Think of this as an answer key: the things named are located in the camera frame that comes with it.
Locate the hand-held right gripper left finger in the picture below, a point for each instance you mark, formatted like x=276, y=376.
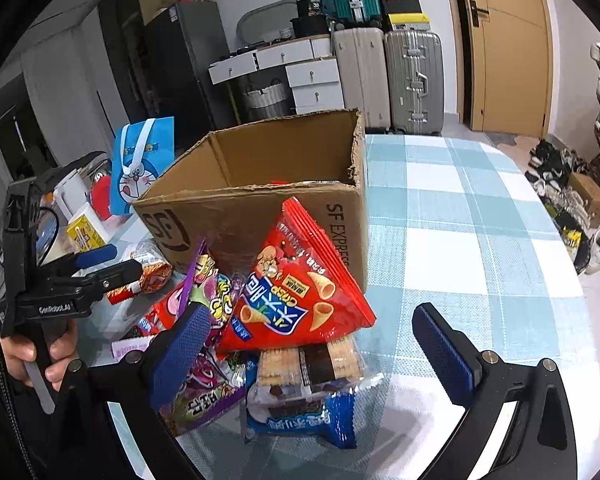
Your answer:
x=180, y=355

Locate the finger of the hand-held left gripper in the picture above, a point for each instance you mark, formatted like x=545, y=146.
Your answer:
x=122, y=274
x=97, y=256

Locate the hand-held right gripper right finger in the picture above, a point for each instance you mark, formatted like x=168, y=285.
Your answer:
x=445, y=355

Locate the red striped snack packet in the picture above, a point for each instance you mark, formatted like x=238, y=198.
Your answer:
x=152, y=275

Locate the purple snack packet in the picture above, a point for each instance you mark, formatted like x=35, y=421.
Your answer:
x=215, y=295
x=200, y=395

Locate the red cookie packet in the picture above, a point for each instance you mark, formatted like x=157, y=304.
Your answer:
x=165, y=312

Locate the pink snack packet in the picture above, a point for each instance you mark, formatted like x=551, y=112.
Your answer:
x=127, y=347

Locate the brown cardboard box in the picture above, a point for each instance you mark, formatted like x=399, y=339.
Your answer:
x=190, y=220

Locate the red cone snack bag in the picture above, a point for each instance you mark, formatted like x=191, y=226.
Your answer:
x=290, y=285

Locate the blue snack packet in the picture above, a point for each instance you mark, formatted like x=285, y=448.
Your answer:
x=305, y=422

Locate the person's left hand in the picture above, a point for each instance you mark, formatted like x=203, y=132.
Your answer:
x=15, y=355

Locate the yellow carton box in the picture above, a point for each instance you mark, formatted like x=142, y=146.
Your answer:
x=82, y=232

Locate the white jug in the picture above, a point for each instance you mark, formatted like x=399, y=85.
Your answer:
x=70, y=192

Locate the blue cartoon tote bag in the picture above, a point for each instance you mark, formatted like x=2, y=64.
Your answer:
x=150, y=160

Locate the checked tablecloth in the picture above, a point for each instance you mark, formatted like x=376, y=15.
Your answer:
x=430, y=210

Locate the dark grey refrigerator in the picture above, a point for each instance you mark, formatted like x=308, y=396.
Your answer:
x=185, y=75

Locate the small cardboard box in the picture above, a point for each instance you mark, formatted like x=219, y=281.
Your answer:
x=590, y=195

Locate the pile of shoes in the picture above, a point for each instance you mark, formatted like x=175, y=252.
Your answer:
x=550, y=165

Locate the woven laundry basket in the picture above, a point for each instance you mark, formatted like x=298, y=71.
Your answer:
x=267, y=97

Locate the white drawer cabinet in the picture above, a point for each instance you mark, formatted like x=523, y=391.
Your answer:
x=312, y=77

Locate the silver suitcase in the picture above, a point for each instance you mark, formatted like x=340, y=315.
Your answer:
x=412, y=80

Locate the grey oval basin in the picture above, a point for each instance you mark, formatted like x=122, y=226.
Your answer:
x=260, y=20

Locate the beige suitcase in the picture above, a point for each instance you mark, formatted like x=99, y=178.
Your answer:
x=362, y=75

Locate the wooden door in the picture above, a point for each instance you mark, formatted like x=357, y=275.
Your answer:
x=515, y=50

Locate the black bag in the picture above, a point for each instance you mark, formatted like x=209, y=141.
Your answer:
x=310, y=10

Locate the yellow and black box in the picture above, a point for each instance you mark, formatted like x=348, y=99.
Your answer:
x=407, y=22

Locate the black shoebox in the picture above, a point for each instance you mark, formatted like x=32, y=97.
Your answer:
x=402, y=5

